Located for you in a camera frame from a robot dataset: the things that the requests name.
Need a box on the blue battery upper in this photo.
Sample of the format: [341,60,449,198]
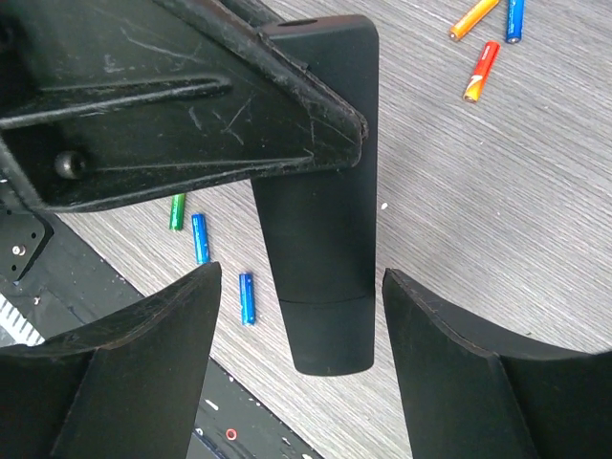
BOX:
[505,0,525,44]

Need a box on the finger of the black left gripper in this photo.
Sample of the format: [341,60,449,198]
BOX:
[1,1,367,213]

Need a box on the blue battery near green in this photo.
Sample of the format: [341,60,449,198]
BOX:
[191,213,209,265]

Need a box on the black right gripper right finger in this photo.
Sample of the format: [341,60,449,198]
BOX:
[382,269,611,458]

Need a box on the red orange battery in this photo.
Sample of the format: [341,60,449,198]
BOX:
[463,41,501,103]

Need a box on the white slotted cable duct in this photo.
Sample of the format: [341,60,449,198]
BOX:
[0,295,45,347]

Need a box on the black remote control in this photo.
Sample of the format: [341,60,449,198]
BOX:
[251,15,380,377]

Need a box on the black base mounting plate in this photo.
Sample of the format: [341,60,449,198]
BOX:
[1,210,319,458]

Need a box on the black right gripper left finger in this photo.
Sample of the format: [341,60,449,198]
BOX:
[1,263,222,458]

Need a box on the blue battery lower right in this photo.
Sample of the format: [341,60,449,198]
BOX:
[239,273,256,325]

